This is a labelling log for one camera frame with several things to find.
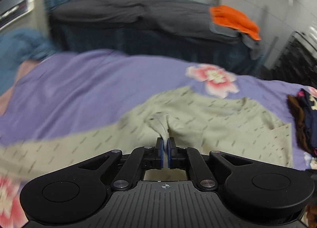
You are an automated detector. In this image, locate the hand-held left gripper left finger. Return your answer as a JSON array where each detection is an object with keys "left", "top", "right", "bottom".
[{"left": 62, "top": 137, "right": 164, "bottom": 191}]

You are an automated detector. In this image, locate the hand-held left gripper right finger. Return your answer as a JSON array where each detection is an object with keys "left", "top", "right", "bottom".
[{"left": 168, "top": 137, "right": 273, "bottom": 191}]

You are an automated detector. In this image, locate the pale green polka dot garment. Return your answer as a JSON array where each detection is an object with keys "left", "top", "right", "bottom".
[{"left": 0, "top": 86, "right": 294, "bottom": 186}]

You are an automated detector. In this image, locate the purple floral blanket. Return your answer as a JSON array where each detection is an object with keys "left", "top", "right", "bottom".
[{"left": 0, "top": 50, "right": 317, "bottom": 228}]

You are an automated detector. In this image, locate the grey blanket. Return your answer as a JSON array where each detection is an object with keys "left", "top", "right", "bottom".
[{"left": 51, "top": 0, "right": 265, "bottom": 60}]

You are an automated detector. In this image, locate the orange cloth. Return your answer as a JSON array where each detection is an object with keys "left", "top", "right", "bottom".
[{"left": 209, "top": 5, "right": 262, "bottom": 41}]

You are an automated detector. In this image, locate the dark metal rack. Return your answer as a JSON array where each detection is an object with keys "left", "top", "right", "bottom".
[{"left": 270, "top": 26, "right": 317, "bottom": 87}]

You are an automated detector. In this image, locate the pink sheet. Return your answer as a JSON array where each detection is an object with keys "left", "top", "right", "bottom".
[{"left": 0, "top": 61, "right": 32, "bottom": 117}]

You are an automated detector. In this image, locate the blue duvet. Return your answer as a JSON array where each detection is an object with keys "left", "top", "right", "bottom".
[{"left": 0, "top": 0, "right": 101, "bottom": 95}]

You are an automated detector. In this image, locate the white bed rail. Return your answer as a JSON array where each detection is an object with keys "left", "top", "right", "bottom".
[{"left": 0, "top": 0, "right": 66, "bottom": 39}]

